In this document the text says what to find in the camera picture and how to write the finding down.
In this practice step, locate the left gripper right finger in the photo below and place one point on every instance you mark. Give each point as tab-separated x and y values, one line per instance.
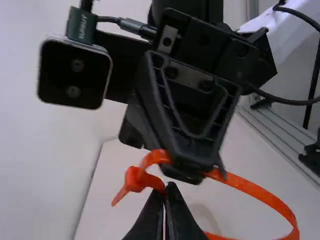
180	220

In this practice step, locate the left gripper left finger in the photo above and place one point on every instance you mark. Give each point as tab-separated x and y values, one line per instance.
152	220

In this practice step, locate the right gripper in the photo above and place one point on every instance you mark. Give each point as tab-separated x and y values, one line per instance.
212	45

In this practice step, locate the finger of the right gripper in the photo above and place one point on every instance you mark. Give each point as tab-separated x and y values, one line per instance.
182	175
160	110

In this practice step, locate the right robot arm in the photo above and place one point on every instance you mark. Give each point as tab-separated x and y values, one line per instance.
175	3

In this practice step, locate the silver rails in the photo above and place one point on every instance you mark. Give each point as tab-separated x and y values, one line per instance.
275	125

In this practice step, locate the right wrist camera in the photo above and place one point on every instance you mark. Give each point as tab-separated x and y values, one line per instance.
72	75

